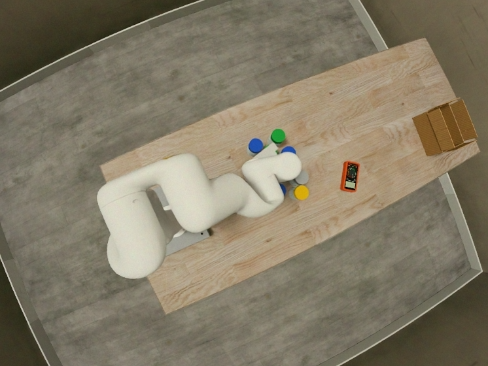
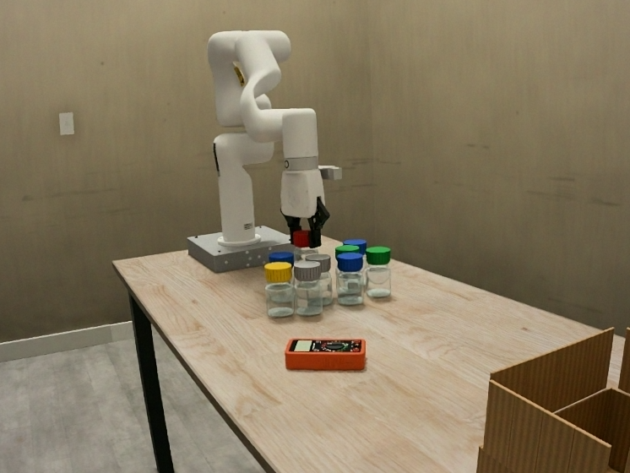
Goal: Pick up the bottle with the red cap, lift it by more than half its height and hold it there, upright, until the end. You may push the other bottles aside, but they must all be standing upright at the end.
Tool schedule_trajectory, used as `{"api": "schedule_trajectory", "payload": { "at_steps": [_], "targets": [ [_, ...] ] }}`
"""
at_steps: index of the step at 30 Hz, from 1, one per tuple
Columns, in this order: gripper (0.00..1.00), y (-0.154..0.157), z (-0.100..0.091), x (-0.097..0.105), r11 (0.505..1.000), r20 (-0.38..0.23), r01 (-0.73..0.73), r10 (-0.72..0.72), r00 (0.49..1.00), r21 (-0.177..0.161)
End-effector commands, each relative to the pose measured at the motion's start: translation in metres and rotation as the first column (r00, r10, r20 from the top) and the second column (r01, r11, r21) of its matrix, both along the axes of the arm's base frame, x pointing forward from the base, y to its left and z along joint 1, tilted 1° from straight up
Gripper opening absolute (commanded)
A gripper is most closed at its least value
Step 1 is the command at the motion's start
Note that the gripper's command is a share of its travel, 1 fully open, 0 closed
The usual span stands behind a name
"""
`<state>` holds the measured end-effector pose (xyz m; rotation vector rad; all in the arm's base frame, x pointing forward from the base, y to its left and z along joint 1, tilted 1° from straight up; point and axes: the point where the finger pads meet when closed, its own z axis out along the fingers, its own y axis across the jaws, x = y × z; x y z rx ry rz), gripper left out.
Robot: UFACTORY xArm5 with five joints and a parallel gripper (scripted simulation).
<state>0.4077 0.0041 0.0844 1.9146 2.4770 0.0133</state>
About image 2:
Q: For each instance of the orange digital multimeter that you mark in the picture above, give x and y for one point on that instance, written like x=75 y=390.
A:
x=325 y=354

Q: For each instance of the grey bottle with grey cap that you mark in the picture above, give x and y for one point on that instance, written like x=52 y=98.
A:
x=325 y=278
x=308 y=288

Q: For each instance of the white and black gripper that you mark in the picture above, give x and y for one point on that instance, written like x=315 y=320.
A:
x=301 y=194

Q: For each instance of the green-capped bottle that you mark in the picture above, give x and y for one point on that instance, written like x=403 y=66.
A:
x=378 y=272
x=340 y=250

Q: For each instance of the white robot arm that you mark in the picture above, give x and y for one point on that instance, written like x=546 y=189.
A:
x=254 y=50

